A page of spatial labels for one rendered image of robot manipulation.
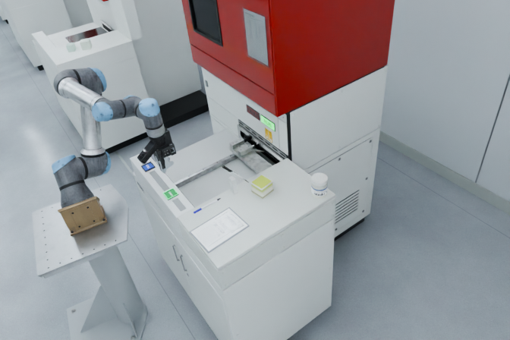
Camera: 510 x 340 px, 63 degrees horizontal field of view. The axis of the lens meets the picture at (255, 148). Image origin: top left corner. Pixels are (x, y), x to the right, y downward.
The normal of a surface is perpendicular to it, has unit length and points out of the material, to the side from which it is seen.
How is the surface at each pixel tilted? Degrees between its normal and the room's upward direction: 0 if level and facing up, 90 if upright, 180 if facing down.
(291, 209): 0
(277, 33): 90
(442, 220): 0
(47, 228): 0
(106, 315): 90
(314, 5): 90
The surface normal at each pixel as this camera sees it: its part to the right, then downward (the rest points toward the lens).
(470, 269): -0.08, -0.79
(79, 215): 0.44, 0.52
